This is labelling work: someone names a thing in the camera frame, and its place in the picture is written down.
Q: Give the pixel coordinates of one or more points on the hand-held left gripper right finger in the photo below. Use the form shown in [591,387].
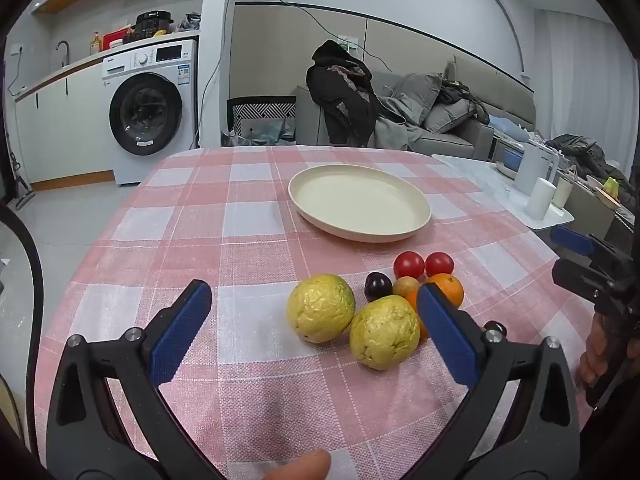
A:
[445,330]

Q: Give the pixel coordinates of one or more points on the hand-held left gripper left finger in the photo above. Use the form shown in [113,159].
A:
[180,335]

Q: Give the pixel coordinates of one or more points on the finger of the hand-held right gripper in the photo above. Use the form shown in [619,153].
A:
[575,275]
[570,240]

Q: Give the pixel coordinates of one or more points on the orange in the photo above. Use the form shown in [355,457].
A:
[412,306]
[447,287]

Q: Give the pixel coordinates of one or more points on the dark purple plum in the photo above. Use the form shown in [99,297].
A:
[378,286]
[496,325]

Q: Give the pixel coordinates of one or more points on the yellow-green guava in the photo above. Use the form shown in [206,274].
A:
[320,307]
[382,332]

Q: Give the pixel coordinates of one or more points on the cream round plate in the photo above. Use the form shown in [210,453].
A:
[360,202]

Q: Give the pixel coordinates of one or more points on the person's right hand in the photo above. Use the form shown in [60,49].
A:
[592,355]

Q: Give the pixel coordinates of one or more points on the person's left hand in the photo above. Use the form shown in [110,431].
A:
[300,466]

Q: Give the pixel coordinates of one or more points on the cream cup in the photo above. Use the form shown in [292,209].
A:
[562,192]

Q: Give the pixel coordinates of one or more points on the white cup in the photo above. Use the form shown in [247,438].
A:
[541,199]

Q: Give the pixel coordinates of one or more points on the small yellow-brown fruit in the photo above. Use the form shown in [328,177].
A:
[405,286]

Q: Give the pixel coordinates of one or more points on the red tomato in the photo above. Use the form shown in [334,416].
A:
[439,263]
[408,264]

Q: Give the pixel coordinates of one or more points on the white kettle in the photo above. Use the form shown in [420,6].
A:
[535,167]

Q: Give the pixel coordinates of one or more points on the dark padded jacket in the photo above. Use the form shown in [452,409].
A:
[585,152]

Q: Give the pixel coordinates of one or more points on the pink checked tablecloth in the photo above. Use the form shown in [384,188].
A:
[200,210]

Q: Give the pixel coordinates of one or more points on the grey sofa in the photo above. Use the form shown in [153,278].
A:
[460,140]

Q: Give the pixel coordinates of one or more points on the white curtain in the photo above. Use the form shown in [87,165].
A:
[585,75]

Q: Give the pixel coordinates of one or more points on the grey pillow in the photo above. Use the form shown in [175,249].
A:
[450,115]
[417,95]

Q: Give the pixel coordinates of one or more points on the dark clothes pile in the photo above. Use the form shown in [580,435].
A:
[457,94]

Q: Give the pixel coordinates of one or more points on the grey blanket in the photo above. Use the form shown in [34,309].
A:
[395,130]

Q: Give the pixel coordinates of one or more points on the white washing machine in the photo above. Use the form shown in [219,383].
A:
[150,110]

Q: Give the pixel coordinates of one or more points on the black white patterned bag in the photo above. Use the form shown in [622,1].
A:
[260,110]

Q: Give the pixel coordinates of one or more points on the white kitchen counter cabinet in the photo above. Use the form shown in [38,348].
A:
[65,120]

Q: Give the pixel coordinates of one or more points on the black jacket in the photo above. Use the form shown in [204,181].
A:
[345,100]

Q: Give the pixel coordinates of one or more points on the yellow soap bottle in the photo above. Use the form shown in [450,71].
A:
[95,45]

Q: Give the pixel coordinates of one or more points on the red box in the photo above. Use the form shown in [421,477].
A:
[116,39]

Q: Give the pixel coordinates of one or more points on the kitchen faucet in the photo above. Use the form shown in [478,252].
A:
[64,50]

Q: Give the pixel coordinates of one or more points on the black pressure cooker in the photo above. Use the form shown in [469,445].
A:
[150,25]

